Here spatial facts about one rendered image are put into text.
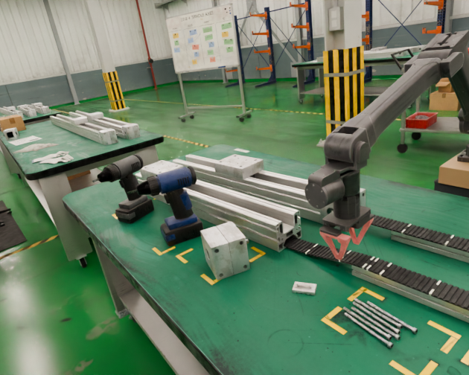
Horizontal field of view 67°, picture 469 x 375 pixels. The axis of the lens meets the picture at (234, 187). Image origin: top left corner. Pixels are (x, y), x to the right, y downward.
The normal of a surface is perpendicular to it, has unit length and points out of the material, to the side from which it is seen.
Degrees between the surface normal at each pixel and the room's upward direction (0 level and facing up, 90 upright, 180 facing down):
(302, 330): 0
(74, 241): 90
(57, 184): 90
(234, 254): 90
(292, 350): 0
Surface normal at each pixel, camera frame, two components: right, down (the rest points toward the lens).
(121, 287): 0.60, 0.22
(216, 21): -0.54, 0.39
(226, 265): 0.35, 0.30
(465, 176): -0.79, 0.33
